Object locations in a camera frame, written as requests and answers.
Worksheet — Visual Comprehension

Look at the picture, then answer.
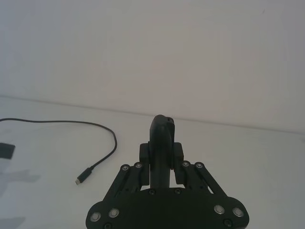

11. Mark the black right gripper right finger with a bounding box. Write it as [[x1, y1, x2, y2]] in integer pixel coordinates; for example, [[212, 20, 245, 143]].
[[172, 142, 249, 219]]

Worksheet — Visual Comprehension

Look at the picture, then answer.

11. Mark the black cable with plug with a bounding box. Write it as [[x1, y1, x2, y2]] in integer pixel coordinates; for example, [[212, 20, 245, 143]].
[[0, 117, 118, 186]]

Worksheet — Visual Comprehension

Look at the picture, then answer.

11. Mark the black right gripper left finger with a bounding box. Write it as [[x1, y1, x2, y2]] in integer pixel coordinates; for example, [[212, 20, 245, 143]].
[[87, 142, 151, 220]]

